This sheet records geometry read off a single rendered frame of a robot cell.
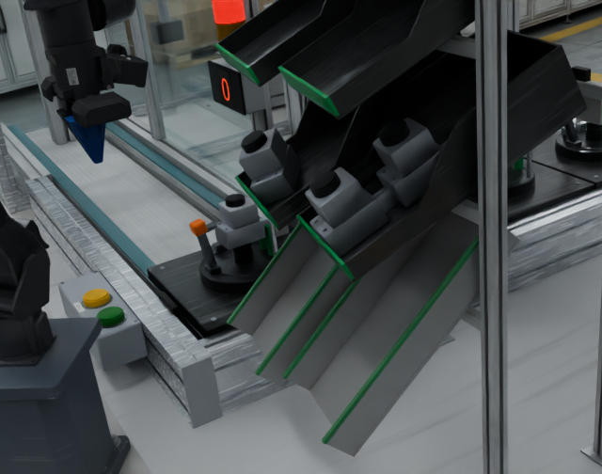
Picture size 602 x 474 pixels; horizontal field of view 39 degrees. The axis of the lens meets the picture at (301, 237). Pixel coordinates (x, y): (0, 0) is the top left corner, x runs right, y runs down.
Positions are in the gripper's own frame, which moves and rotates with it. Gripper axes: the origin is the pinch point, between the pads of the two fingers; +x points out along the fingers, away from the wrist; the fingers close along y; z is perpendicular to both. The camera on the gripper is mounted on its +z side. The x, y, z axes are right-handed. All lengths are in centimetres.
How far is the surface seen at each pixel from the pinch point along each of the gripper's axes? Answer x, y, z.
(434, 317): 13, -45, 19
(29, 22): 3, 110, 17
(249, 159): 0.4, -21.5, 11.6
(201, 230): 19.1, 4.0, 13.6
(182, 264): 28.5, 14.0, 12.8
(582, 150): 27, 2, 88
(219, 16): -6.8, 22.9, 29.4
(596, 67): 126, 279, 394
